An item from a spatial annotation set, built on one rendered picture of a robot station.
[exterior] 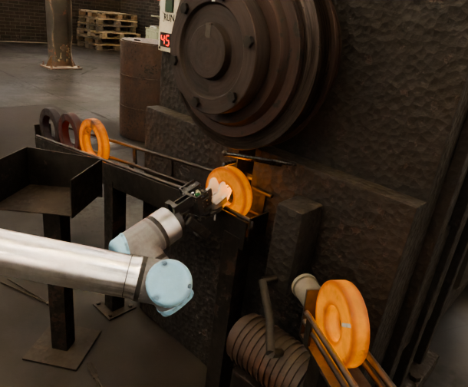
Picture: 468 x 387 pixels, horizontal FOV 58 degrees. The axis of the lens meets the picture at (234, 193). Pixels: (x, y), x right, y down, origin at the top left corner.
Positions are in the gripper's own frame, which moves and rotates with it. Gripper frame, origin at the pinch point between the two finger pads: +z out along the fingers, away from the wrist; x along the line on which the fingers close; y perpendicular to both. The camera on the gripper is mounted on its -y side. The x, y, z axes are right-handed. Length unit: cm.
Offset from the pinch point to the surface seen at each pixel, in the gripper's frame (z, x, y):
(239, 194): -0.9, -5.5, 1.3
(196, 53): -1.1, 3.1, 38.2
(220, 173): 0.1, 2.3, 4.8
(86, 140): -3, 78, -7
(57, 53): 232, 650, -128
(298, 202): 1.8, -22.8, 4.9
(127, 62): 129, 257, -47
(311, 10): 11, -20, 46
